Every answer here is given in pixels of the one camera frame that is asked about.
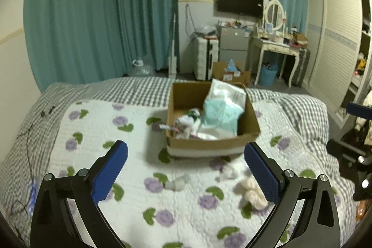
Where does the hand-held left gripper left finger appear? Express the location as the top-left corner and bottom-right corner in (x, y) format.
(30, 140), (129, 248)

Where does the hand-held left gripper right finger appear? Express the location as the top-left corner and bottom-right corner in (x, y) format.
(243, 141), (341, 248)

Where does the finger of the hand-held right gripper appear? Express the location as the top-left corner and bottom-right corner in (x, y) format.
(326, 138), (372, 202)
(347, 102), (372, 121)

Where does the cream fluffy scrunchie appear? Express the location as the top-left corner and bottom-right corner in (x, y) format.
(235, 178), (269, 211)

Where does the brown cardboard box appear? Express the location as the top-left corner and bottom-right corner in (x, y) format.
(166, 81), (261, 160)

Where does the white cotton wad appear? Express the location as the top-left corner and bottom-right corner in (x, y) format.
(219, 162), (247, 180)

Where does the white floral quilt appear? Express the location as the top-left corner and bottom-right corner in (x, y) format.
(43, 100), (358, 248)

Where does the light blue plastic packet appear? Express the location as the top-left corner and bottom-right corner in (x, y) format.
(200, 98), (245, 136)

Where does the small white roll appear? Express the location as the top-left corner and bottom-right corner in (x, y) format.
(165, 174), (191, 190)

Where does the white slatted wardrobe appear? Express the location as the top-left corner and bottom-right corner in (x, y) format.
(305, 0), (372, 121)

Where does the white plastic packet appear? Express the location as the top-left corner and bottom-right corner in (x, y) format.
(205, 79), (247, 109)

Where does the blue plastic basket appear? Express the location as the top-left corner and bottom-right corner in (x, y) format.
(258, 63), (279, 86)

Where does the open cardboard floor box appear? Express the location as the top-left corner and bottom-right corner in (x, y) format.
(212, 60), (252, 87)

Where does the clear water jug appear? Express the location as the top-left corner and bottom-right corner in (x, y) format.
(128, 59), (155, 77)

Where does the white dressing table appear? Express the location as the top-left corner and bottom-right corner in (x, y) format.
(250, 30), (309, 88)

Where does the white stick vacuum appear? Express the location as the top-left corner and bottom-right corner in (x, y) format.
(169, 11), (178, 78)

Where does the white suitcase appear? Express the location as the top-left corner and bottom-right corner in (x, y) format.
(194, 36), (220, 80)

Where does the white oval mirror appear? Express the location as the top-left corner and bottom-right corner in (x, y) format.
(263, 0), (287, 32)

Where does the grey small fridge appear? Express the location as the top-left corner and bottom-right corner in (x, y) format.
(216, 25), (252, 70)

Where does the wide teal curtain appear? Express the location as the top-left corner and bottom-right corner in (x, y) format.
(23, 0), (179, 84)

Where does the black cable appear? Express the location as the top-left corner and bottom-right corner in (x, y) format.
(12, 106), (56, 237)

